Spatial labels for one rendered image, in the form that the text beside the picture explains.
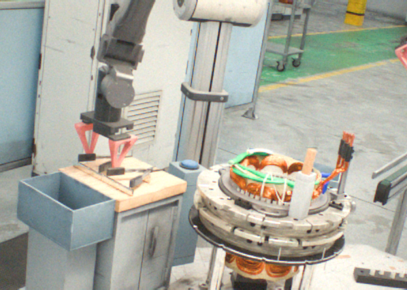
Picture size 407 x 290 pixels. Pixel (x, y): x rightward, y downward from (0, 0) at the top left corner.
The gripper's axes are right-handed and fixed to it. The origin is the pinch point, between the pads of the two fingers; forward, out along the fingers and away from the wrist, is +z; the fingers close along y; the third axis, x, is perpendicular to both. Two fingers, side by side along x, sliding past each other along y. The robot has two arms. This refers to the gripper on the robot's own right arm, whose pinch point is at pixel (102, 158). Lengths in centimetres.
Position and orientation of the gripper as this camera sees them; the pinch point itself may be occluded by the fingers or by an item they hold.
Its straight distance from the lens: 146.5
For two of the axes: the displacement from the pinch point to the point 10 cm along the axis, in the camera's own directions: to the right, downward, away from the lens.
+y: 7.7, 3.1, -5.6
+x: 6.2, -1.6, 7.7
